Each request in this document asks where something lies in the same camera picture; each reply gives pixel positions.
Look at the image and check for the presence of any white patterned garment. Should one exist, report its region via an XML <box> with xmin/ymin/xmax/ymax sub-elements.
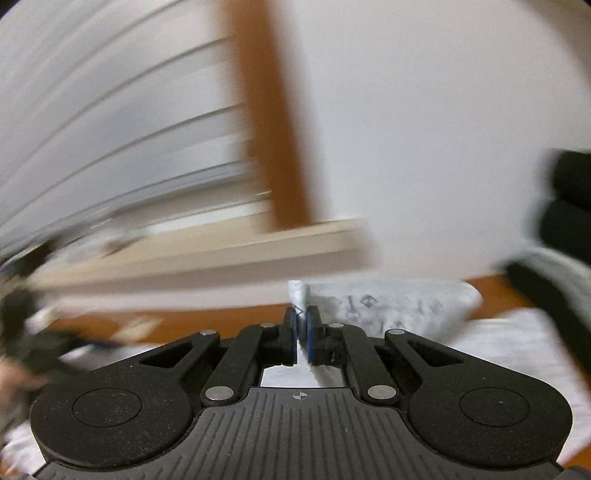
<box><xmin>524</xmin><ymin>244</ymin><xmax>591</xmax><ymax>305</ymax></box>
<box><xmin>0</xmin><ymin>279</ymin><xmax>591</xmax><ymax>476</ymax></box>

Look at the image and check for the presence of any beige windowsill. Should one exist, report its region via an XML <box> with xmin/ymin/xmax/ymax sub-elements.
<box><xmin>25</xmin><ymin>218</ymin><xmax>377</xmax><ymax>298</ymax></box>

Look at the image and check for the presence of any large black folded garment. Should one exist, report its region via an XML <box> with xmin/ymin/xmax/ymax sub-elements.
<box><xmin>502</xmin><ymin>259</ymin><xmax>591</xmax><ymax>326</ymax></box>

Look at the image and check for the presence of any wooden window frame post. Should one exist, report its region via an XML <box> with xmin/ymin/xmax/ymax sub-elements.
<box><xmin>213</xmin><ymin>0</ymin><xmax>326</xmax><ymax>234</ymax></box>

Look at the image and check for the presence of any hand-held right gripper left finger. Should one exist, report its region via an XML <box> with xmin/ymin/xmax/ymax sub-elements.
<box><xmin>99</xmin><ymin>307</ymin><xmax>300</xmax><ymax>406</ymax></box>

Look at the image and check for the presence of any white patterned folded garment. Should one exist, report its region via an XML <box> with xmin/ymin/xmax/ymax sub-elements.
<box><xmin>524</xmin><ymin>244</ymin><xmax>591</xmax><ymax>305</ymax></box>

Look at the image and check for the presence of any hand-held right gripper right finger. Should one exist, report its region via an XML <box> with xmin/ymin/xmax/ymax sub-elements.
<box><xmin>305</xmin><ymin>305</ymin><xmax>502</xmax><ymax>406</ymax></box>

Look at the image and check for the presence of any grey window blind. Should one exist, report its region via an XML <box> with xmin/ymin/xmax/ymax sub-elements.
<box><xmin>0</xmin><ymin>0</ymin><xmax>262</xmax><ymax>261</ymax></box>

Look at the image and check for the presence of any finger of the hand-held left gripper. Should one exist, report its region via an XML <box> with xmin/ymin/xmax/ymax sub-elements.
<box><xmin>69</xmin><ymin>340</ymin><xmax>122</xmax><ymax>352</ymax></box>

